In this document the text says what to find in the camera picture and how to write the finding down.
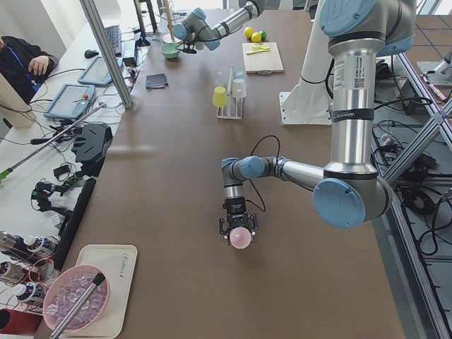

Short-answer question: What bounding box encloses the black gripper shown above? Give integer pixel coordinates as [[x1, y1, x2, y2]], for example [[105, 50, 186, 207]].
[[218, 197, 258, 242], [182, 42, 197, 54]]

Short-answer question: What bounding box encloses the mint green cup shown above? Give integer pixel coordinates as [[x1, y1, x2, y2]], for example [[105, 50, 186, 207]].
[[195, 42, 205, 51]]

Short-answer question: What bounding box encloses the pink cup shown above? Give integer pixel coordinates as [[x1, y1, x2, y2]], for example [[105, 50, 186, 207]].
[[229, 227, 251, 249]]

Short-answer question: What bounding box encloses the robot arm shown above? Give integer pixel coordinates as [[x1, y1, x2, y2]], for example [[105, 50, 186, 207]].
[[219, 1, 416, 249], [173, 0, 284, 54]]

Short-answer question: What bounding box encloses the grey cup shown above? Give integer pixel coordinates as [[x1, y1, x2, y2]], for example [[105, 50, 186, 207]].
[[215, 71, 227, 88]]

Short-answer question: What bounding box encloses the yellow cup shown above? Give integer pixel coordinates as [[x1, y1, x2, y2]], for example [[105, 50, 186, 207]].
[[212, 86, 227, 108]]

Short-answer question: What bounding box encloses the light blue cup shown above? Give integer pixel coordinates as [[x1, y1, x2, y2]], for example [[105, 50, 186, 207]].
[[233, 71, 246, 81]]

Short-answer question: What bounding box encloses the cream white cup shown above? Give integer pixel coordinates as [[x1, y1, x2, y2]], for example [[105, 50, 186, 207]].
[[232, 78, 246, 99]]

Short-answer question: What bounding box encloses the green bowl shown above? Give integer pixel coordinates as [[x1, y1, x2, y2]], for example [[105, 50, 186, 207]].
[[160, 42, 179, 59]]

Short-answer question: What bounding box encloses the wooden mug tree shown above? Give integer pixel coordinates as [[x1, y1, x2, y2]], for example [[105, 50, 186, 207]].
[[159, 0, 182, 45]]

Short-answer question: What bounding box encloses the grey cloth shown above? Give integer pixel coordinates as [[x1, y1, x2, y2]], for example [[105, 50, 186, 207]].
[[145, 73, 167, 89]]

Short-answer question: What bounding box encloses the yellow lemon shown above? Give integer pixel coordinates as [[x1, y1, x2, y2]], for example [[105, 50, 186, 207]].
[[251, 32, 262, 43], [244, 26, 254, 40]]

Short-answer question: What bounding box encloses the black keyboard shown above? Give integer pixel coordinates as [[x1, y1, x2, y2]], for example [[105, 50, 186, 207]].
[[105, 25, 122, 57]]

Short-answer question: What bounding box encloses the yellow plastic knife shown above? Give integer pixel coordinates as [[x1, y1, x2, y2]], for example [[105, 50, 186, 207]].
[[246, 49, 270, 55]]

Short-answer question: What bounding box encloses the wooden cutting board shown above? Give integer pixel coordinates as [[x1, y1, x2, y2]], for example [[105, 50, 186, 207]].
[[242, 42, 284, 74]]

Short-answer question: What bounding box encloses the blue teach pendant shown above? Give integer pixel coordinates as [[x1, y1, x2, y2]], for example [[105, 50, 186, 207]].
[[44, 84, 95, 119], [78, 56, 112, 88]]

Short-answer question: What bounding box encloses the black computer mouse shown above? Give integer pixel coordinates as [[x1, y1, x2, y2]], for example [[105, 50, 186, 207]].
[[84, 49, 99, 59]]

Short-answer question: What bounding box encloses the cream plastic tray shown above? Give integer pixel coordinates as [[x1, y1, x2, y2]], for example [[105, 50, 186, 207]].
[[42, 244, 138, 338]]

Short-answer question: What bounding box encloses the seated person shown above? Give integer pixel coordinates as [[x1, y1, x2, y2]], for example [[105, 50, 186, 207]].
[[1, 36, 59, 104]]

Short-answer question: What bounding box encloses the pink bowl with ice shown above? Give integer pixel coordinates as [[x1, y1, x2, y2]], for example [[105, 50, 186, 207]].
[[42, 265, 110, 333]]

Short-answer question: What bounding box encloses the white wire cup rack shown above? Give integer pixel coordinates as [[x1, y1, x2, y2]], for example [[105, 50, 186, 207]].
[[217, 65, 245, 120]]

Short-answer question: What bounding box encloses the aluminium frame post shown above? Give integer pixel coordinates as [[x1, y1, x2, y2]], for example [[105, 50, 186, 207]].
[[80, 0, 133, 109]]

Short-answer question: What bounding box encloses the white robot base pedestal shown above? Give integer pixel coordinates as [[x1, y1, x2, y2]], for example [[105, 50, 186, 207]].
[[279, 1, 332, 125]]

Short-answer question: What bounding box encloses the metal tongs handle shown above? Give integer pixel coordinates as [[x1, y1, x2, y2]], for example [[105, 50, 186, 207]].
[[49, 273, 105, 339]]

